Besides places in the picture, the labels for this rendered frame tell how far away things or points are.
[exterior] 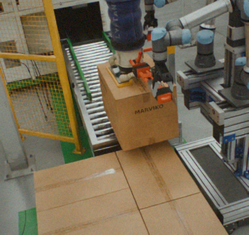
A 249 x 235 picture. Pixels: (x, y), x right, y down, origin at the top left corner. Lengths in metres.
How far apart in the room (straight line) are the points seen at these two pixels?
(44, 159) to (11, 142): 0.41
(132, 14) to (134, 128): 0.72
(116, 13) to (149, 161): 1.01
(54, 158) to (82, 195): 1.32
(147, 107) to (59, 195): 0.79
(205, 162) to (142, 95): 1.02
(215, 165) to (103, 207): 1.12
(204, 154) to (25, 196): 1.59
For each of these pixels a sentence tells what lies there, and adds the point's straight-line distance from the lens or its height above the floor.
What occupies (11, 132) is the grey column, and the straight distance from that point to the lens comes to 3.34.
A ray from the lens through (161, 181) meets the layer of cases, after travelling 2.35.
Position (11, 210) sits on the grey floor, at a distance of 3.21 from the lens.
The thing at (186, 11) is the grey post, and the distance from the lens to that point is 5.61.
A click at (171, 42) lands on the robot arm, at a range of 1.79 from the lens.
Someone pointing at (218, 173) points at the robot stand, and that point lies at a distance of 2.90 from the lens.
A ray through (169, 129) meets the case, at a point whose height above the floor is 0.76.
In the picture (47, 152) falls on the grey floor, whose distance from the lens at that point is 3.71.
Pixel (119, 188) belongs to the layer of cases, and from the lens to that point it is 2.33.
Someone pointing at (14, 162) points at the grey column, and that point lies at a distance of 3.53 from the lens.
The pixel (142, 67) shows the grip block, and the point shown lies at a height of 1.22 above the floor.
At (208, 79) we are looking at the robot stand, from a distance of 2.62.
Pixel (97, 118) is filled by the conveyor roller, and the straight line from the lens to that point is 3.01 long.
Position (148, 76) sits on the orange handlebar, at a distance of 2.09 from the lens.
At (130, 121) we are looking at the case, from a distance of 2.28.
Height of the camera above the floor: 2.15
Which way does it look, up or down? 31 degrees down
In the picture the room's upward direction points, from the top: 7 degrees counter-clockwise
